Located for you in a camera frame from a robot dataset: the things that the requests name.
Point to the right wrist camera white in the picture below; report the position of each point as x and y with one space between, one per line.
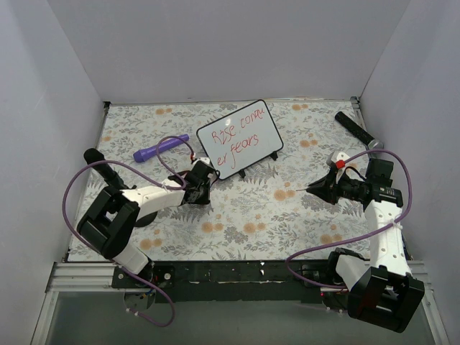
337 159

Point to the wire whiteboard stand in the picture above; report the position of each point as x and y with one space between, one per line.
258 163

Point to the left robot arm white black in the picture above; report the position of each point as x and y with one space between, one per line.
109 222

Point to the black microphone silver head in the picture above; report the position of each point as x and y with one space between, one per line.
362 135

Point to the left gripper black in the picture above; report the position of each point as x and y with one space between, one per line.
200 178

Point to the black microphone on stand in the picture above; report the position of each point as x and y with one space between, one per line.
112 178

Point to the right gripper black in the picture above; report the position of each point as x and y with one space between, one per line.
333 189

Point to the floral patterned table mat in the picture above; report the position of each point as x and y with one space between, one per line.
260 216

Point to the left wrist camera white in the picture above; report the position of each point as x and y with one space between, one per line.
205 162

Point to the small whiteboard black frame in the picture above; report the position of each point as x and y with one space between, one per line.
240 139

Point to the purple flashlight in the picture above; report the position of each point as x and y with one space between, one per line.
144 155

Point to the black base frame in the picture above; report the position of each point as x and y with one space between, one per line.
225 281

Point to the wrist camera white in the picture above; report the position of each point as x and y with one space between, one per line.
337 159
205 162

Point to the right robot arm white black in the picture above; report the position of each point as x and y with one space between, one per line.
384 291

